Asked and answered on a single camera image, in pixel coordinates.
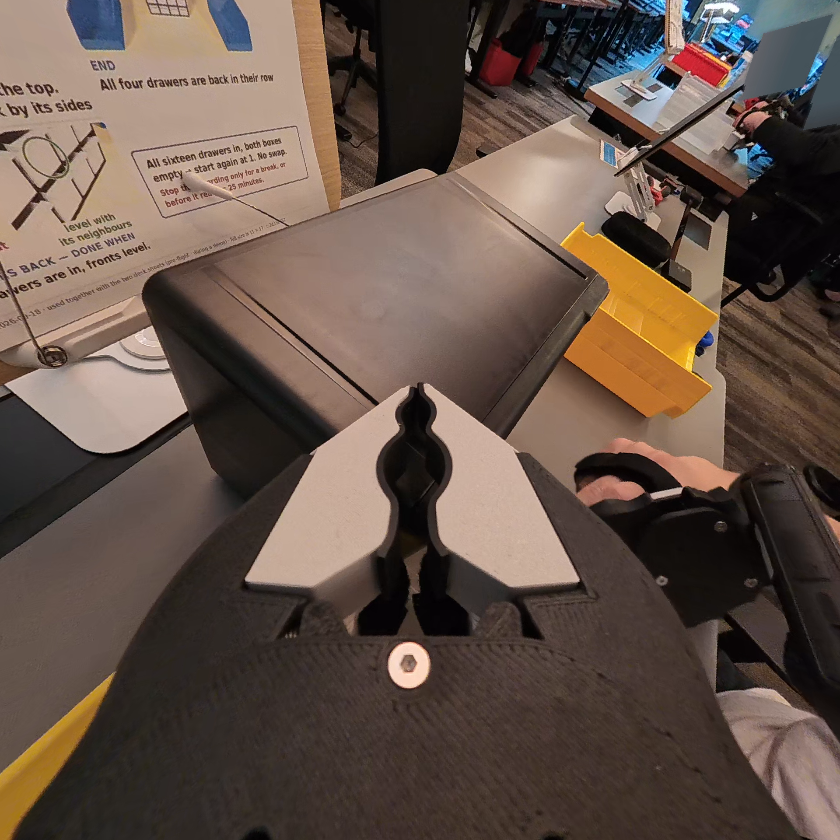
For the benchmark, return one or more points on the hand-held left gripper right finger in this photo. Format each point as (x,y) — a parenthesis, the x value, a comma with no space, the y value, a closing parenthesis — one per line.
(499,518)

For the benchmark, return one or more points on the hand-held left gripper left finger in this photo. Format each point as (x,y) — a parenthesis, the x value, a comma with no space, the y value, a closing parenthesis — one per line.
(328,518)

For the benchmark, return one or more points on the black drawer cabinet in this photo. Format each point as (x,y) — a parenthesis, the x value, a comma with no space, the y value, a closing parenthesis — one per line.
(394,282)

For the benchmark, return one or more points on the person's right hand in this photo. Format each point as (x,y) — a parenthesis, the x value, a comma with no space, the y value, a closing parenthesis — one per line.
(695,469)

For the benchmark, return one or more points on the person's white garment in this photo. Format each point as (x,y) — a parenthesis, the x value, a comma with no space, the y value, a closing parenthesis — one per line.
(787,768)

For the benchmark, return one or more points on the yellow plastic bin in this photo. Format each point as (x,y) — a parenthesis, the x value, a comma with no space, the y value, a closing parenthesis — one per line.
(643,328)

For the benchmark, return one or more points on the white poster stand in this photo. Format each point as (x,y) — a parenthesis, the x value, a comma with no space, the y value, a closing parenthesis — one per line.
(98,341)

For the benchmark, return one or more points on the small black stand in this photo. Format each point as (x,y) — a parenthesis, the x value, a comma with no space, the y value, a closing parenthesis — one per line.
(679,262)

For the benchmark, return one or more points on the black padded armrest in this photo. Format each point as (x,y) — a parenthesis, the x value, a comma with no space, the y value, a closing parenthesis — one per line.
(633,236)

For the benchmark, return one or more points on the yellow bin edge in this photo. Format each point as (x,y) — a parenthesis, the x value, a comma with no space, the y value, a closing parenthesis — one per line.
(39,754)

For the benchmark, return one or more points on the wooden table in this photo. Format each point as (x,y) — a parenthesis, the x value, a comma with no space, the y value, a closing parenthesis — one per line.
(695,148)

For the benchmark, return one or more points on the wooden board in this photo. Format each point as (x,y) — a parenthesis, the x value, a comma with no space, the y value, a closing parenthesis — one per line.
(318,98)

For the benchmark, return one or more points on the printed instruction poster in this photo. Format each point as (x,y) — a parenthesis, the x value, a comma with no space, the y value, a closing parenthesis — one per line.
(164,131)

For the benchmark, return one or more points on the black office chair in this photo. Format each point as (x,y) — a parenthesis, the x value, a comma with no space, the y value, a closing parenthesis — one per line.
(420,85)

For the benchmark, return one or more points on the red bag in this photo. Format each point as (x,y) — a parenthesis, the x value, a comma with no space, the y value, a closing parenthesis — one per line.
(502,62)

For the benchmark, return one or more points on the red plastic bin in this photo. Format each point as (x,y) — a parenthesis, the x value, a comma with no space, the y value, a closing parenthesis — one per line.
(702,62)

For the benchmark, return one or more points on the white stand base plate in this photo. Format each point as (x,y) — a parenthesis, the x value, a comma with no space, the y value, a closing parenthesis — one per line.
(98,407)

